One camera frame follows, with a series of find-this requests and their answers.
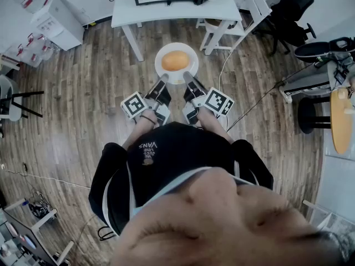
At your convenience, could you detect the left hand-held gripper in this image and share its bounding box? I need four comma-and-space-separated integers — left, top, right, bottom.
120, 73, 172, 126

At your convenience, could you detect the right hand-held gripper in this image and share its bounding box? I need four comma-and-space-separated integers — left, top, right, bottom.
182, 71, 235, 126

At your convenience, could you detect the orange bread bun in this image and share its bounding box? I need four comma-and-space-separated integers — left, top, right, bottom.
161, 50, 191, 72

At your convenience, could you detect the white round plate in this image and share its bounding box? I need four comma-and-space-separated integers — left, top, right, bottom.
154, 42, 200, 85

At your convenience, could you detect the person's left forearm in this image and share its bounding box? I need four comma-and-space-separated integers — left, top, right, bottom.
121, 108, 159, 151

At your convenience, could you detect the person's right forearm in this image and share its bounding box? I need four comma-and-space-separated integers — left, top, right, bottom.
197, 108, 235, 145

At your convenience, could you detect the black wristband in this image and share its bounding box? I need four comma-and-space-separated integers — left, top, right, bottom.
139, 115, 158, 125

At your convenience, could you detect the white stool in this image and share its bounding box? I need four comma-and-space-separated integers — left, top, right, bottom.
195, 18, 246, 55

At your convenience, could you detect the white table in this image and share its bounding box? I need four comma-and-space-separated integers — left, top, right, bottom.
110, 0, 244, 62

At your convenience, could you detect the person's black t-shirt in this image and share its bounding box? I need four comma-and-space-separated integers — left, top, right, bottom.
88, 121, 275, 237

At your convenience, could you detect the white cabinet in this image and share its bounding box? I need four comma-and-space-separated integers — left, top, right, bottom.
29, 0, 85, 52

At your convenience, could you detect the black round table base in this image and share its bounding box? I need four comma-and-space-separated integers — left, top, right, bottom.
297, 96, 332, 135

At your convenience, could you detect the black office chair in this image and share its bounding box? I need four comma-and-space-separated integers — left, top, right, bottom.
253, 0, 317, 57

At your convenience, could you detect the pack of clear bottles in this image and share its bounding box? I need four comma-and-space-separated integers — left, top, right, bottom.
15, 33, 56, 68

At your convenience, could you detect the white chair with black legs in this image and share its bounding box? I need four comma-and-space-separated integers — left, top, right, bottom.
0, 74, 45, 123

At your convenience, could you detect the person's face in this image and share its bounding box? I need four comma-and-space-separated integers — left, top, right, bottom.
110, 167, 355, 266

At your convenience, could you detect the round wooden table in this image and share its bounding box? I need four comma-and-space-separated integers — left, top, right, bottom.
329, 86, 355, 155

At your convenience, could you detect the grey desk with white legs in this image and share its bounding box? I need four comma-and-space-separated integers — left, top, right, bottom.
0, 198, 75, 266

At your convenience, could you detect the black floor cable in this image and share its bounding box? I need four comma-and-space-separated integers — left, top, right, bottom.
226, 62, 316, 132

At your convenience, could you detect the thin white floor cable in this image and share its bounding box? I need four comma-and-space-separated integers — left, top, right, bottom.
0, 167, 92, 190

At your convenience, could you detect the black cable loop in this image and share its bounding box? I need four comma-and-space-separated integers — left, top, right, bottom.
97, 225, 117, 242

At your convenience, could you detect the cable clutter on floor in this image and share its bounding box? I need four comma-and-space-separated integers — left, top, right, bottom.
26, 191, 55, 220

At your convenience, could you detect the white wire rack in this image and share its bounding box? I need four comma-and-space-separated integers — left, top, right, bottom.
302, 199, 355, 235

